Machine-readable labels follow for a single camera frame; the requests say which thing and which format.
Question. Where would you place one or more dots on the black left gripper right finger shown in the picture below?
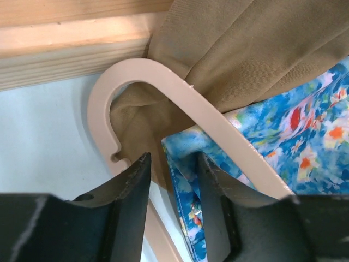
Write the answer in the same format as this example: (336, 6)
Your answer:
(242, 224)

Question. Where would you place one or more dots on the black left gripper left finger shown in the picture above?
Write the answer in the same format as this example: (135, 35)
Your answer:
(104, 224)

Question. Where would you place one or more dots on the blue floral garment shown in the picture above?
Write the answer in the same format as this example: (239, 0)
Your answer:
(301, 133)

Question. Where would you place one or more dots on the beige wooden hanger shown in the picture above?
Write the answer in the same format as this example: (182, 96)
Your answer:
(183, 101)

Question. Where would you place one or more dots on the tan brown skirt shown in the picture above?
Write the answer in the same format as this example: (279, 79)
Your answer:
(234, 53)

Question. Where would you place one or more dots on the wooden clothes rack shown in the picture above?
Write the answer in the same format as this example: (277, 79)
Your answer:
(44, 41)

